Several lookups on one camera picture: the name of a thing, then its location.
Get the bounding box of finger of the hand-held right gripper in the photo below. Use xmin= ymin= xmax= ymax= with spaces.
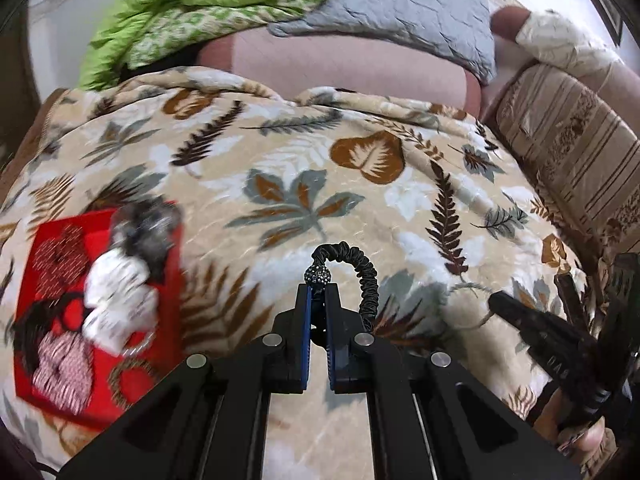
xmin=487 ymin=291 xmax=608 ymax=411
xmin=552 ymin=272 xmax=591 ymax=333

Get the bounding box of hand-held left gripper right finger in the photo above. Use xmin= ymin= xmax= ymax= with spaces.
xmin=324 ymin=284 xmax=583 ymax=480

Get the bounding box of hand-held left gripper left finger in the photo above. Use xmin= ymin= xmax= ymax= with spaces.
xmin=57 ymin=282 xmax=316 ymax=480

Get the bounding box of black hair tie with bead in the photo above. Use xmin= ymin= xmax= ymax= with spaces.
xmin=304 ymin=241 xmax=379 ymax=333

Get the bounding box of red tray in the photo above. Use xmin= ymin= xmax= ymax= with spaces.
xmin=14 ymin=202 xmax=188 ymax=433

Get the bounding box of pearl bracelet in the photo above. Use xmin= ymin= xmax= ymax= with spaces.
xmin=119 ymin=329 xmax=157 ymax=359

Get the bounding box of gold chain bracelet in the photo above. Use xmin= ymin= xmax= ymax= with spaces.
xmin=107 ymin=360 xmax=162 ymax=407

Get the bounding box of white satin scrunchie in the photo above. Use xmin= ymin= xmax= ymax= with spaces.
xmin=81 ymin=250 xmax=162 ymax=354

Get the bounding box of grey organza scrunchie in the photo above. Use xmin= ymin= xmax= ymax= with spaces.
xmin=110 ymin=199 xmax=183 ymax=281

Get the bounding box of pink beaded scrunchie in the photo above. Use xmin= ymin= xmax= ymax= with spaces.
xmin=32 ymin=332 xmax=97 ymax=417

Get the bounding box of red beaded scrunchie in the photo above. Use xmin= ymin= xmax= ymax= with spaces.
xmin=34 ymin=224 xmax=88 ymax=303

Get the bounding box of bundle of thin black hair ties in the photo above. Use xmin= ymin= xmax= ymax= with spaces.
xmin=11 ymin=292 xmax=88 ymax=378

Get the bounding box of person's right hand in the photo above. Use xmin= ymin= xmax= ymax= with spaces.
xmin=532 ymin=387 xmax=608 ymax=458

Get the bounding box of striped floral cushion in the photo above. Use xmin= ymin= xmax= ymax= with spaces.
xmin=492 ymin=62 xmax=640 ymax=281

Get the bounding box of leaf print blanket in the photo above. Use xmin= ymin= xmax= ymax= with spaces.
xmin=0 ymin=67 xmax=616 ymax=480

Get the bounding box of cream cloth on sofa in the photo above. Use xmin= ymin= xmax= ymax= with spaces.
xmin=515 ymin=9 xmax=623 ymax=71

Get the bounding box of pink sofa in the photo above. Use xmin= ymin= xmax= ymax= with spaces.
xmin=197 ymin=5 xmax=640 ymax=126

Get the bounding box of grey quilted pillow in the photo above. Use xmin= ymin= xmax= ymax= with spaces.
xmin=267 ymin=0 xmax=497 ymax=86

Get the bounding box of green quilt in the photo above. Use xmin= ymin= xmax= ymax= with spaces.
xmin=77 ymin=0 xmax=346 ymax=91

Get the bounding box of dark picture frame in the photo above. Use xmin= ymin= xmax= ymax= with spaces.
xmin=565 ymin=0 xmax=626 ymax=46

